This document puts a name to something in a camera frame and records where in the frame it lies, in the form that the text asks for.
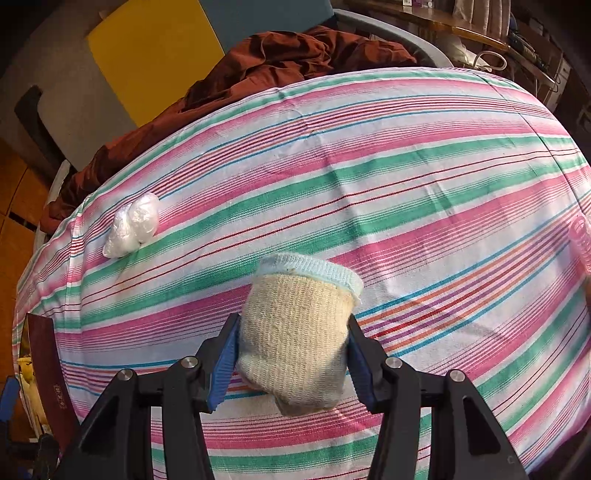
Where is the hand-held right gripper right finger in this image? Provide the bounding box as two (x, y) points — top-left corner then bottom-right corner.
(346, 314), (529, 480)

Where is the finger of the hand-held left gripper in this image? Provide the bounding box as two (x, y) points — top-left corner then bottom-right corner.
(0, 375), (21, 428)
(28, 431), (61, 480)

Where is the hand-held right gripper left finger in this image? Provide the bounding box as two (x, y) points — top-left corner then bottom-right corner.
(55, 313), (242, 480)

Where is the gold tin tray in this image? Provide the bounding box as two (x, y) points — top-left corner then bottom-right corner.
(16, 311), (81, 444)

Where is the cream sock bundle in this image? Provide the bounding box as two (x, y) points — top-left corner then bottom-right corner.
(236, 253), (363, 416)

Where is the white plastic bag bundle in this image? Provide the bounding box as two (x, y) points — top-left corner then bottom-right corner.
(102, 193), (161, 259)

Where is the wooden wardrobe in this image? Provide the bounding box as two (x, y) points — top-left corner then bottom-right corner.
(0, 138), (51, 444)

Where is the striped bed sheet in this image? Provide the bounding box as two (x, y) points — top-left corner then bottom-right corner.
(13, 67), (591, 480)

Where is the pink transparent object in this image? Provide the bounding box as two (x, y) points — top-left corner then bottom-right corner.
(569, 216), (591, 278)

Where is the dark red blanket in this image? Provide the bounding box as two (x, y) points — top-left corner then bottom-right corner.
(39, 25), (419, 234)

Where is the grey yellow blue headboard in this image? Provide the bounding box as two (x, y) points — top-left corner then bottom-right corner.
(0, 0), (335, 185)

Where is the wooden desk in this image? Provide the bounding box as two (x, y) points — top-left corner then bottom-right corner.
(351, 0), (561, 88)

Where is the beige curtain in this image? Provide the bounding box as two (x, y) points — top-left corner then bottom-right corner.
(452, 0), (513, 35)

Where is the white cable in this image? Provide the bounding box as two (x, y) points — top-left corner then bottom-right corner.
(462, 48), (559, 93)

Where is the grey bed frame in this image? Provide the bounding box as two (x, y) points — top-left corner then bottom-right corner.
(332, 7), (458, 70)

